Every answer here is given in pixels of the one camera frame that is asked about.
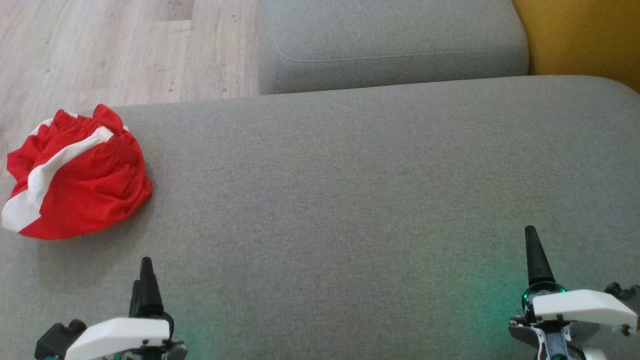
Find yellow upholstered panel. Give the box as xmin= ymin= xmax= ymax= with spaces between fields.
xmin=512 ymin=0 xmax=640 ymax=94

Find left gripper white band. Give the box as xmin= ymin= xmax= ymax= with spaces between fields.
xmin=64 ymin=257 xmax=188 ymax=360

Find red shorts with white stripe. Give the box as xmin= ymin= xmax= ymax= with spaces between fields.
xmin=1 ymin=103 xmax=153 ymax=240

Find grey sofa cushion with seam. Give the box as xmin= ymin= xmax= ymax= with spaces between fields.
xmin=257 ymin=0 xmax=530 ymax=96

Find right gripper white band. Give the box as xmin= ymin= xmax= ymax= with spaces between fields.
xmin=509 ymin=225 xmax=639 ymax=360

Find large grey sofa seat cushion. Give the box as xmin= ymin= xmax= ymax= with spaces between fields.
xmin=0 ymin=75 xmax=640 ymax=360

